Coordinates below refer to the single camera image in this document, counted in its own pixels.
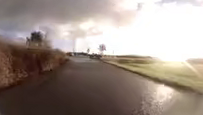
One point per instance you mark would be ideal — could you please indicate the dry brown grass bank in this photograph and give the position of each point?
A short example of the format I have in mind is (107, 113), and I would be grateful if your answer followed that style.
(15, 62)

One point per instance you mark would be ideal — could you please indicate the small bare tree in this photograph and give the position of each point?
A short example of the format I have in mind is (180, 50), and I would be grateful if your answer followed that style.
(102, 48)

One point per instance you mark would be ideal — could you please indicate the dark tree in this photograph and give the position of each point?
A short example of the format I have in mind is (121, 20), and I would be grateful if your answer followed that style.
(36, 38)

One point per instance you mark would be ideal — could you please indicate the dark wet asphalt road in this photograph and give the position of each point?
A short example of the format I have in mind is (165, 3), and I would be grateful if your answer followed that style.
(87, 93)

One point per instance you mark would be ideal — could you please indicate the green grass field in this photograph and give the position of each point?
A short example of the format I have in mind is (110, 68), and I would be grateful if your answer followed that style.
(165, 72)

